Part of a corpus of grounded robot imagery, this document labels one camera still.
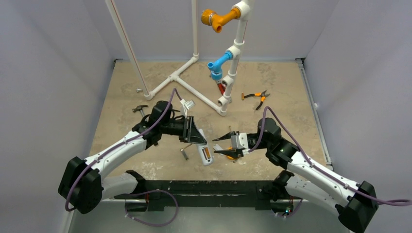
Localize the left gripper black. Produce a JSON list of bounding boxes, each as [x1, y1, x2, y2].
[[160, 116, 206, 144]]

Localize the orange AAA battery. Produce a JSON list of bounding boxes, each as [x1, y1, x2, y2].
[[204, 147, 210, 160]]

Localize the white remote control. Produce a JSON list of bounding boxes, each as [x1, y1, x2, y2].
[[196, 129, 214, 166]]

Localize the white battery cover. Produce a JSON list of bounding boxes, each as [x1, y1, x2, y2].
[[213, 144, 223, 156]]

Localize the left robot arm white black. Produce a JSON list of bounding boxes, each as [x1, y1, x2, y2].
[[58, 100, 207, 214]]

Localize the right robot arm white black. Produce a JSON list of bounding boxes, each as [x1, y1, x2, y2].
[[214, 117, 378, 233]]

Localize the yellow tape measure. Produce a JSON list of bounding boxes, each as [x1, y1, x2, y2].
[[226, 147, 238, 163]]

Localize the silver allen key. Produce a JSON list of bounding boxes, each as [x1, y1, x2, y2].
[[180, 144, 192, 161]]

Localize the small hammer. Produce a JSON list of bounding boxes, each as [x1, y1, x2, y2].
[[132, 105, 149, 117]]

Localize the blue pipe fitting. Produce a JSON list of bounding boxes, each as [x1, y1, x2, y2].
[[207, 51, 233, 81]]

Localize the orange pipe fitting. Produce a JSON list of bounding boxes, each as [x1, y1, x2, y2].
[[201, 7, 241, 33]]

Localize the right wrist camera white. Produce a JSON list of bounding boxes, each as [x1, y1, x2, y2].
[[231, 133, 249, 155]]

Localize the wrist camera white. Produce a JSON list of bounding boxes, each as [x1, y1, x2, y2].
[[231, 133, 249, 155], [180, 99, 195, 117]]

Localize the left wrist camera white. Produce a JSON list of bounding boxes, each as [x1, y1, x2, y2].
[[180, 99, 195, 117]]

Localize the white PVC pipe frame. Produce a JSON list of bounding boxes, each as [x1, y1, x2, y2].
[[105, 0, 255, 116]]

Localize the orange handled pliers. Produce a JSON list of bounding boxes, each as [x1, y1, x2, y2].
[[241, 90, 270, 110]]

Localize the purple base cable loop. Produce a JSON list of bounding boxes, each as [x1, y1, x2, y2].
[[124, 190, 180, 228]]

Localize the aluminium rail frame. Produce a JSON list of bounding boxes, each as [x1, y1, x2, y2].
[[295, 58, 334, 170]]

